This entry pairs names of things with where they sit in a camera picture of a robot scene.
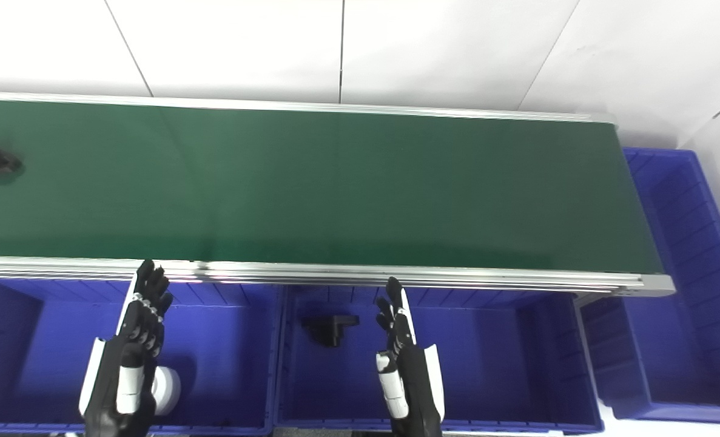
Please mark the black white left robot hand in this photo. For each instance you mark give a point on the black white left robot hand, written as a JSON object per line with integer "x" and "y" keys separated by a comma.
{"x": 130, "y": 340}

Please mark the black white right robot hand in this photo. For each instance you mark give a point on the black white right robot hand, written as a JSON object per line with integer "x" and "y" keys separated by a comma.
{"x": 409, "y": 370}

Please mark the white round part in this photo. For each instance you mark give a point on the white round part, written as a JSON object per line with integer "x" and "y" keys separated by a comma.
{"x": 168, "y": 388}

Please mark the black L-shaped part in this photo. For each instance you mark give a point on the black L-shaped part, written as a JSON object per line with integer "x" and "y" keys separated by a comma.
{"x": 329, "y": 328}

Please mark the green conveyor belt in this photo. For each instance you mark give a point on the green conveyor belt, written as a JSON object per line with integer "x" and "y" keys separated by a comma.
{"x": 457, "y": 278}
{"x": 335, "y": 188}

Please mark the large blue plastic bin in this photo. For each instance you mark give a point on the large blue plastic bin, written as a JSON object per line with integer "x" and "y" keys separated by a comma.
{"x": 681, "y": 340}

